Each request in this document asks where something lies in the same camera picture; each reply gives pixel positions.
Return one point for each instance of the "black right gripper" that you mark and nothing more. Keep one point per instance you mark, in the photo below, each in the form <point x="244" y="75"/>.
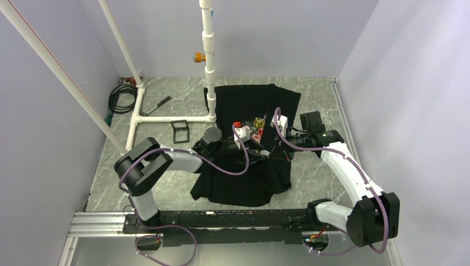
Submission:
<point x="280" y="142"/>

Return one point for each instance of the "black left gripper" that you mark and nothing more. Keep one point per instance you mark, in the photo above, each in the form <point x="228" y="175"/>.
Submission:
<point x="252" y="154"/>

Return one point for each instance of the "black floral print t-shirt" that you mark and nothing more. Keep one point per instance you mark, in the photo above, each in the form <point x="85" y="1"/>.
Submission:
<point x="236" y="184"/>

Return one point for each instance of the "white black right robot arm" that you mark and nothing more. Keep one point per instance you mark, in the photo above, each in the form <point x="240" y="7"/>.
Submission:
<point x="374" y="217"/>

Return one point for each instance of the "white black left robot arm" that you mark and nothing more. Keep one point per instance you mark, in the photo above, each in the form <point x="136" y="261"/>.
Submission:
<point x="140" y="168"/>

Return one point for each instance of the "orange yellow pipe fitting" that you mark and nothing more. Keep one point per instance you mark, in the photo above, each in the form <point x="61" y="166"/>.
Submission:
<point x="199" y="57"/>

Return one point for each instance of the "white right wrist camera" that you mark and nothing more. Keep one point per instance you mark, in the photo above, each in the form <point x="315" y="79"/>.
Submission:
<point x="281" y="122"/>

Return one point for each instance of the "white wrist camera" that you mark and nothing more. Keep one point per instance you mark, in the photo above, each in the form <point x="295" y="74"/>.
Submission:
<point x="281" y="122"/>
<point x="242" y="131"/>

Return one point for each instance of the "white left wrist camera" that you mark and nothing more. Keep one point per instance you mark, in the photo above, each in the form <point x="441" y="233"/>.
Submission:
<point x="242" y="131"/>

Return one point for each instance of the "small black square frame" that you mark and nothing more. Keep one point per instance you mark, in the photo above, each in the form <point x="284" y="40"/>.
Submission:
<point x="181" y="131"/>

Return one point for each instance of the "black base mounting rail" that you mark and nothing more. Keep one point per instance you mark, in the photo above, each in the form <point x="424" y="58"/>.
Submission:
<point x="318" y="240"/>

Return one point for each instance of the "black handled hammer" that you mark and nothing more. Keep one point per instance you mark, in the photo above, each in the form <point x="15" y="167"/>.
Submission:
<point x="147" y="113"/>

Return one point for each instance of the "aluminium extrusion rail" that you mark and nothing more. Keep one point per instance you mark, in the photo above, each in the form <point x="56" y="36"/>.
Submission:
<point x="120" y="223"/>

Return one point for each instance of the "white pvc pipe frame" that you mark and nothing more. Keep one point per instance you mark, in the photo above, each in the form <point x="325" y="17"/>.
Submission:
<point x="37" y="113"/>

